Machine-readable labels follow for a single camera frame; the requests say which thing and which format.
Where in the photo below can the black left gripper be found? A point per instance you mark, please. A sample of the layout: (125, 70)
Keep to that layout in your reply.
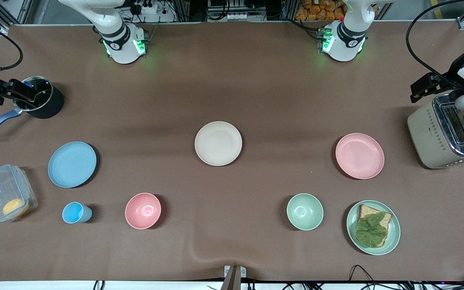
(452, 78)

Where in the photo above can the blue plate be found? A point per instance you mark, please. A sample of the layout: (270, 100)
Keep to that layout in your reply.
(72, 164)

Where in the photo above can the pink plate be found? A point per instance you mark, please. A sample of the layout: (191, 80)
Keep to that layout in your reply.
(359, 156)

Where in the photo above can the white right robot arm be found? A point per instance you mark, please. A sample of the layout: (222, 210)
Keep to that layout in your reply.
(121, 40)

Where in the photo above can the beige and chrome toaster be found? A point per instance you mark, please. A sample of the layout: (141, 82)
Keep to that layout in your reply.
(429, 137)

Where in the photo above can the orange round food piece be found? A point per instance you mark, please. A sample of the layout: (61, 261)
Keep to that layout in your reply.
(15, 207)

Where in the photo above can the blue cup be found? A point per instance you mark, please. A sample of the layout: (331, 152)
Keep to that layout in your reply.
(75, 212)

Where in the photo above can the brown bread slice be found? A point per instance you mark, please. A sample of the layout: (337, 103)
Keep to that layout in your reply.
(367, 210)

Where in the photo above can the green plate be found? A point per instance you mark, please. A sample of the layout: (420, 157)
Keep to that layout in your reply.
(393, 237)

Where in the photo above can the green lettuce leaf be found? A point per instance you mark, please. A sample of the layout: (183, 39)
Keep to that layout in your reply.
(371, 231)

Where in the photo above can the pink bowl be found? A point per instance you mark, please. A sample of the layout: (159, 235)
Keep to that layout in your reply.
(143, 211)

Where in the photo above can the green bowl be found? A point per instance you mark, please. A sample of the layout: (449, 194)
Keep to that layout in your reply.
(305, 212)

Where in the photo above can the brown table mat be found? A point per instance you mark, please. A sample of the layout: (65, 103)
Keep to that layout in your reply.
(232, 80)

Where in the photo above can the white power strip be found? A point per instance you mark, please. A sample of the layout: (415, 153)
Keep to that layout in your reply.
(236, 17)

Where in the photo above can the beige plate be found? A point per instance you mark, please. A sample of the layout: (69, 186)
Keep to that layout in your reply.
(218, 143)

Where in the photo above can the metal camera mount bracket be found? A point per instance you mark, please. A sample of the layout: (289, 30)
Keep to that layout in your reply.
(234, 278)

